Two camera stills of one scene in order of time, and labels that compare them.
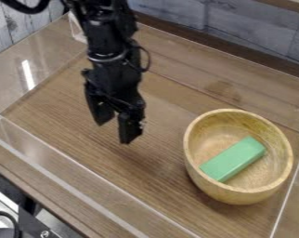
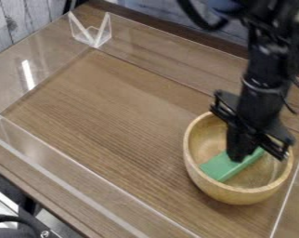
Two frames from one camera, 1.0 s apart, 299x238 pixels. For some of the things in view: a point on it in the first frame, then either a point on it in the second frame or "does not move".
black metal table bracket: (30, 227) does not move
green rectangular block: (228, 163) does not move
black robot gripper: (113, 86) -> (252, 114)
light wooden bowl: (214, 130) does not move
